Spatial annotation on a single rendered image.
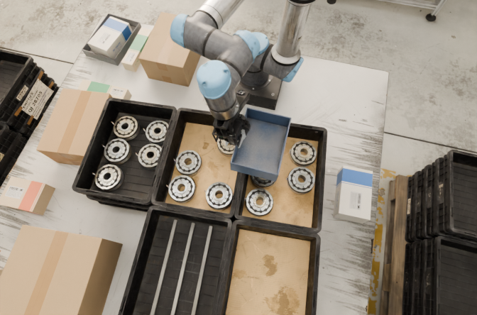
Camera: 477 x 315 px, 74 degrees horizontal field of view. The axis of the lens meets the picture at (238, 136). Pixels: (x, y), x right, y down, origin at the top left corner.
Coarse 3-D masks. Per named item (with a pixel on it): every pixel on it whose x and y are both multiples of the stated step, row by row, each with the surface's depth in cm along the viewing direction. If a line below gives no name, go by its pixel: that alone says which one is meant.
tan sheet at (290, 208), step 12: (288, 144) 130; (312, 144) 129; (288, 156) 127; (288, 168) 125; (312, 168) 125; (276, 180) 123; (300, 180) 123; (276, 192) 121; (288, 192) 121; (312, 192) 121; (276, 204) 119; (288, 204) 119; (300, 204) 119; (312, 204) 119; (252, 216) 118; (264, 216) 118; (276, 216) 118; (288, 216) 117; (300, 216) 117
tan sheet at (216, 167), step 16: (192, 128) 134; (208, 128) 133; (192, 144) 131; (208, 144) 130; (208, 160) 127; (224, 160) 127; (176, 176) 125; (192, 176) 125; (208, 176) 125; (224, 176) 125; (208, 208) 120
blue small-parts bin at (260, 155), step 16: (256, 112) 103; (256, 128) 107; (272, 128) 107; (288, 128) 99; (256, 144) 104; (272, 144) 104; (240, 160) 102; (256, 160) 102; (272, 160) 102; (256, 176) 100; (272, 176) 95
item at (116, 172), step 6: (102, 168) 124; (108, 168) 124; (114, 168) 124; (96, 174) 123; (114, 174) 123; (120, 174) 123; (96, 180) 122; (114, 180) 122; (102, 186) 121; (108, 186) 121; (114, 186) 121
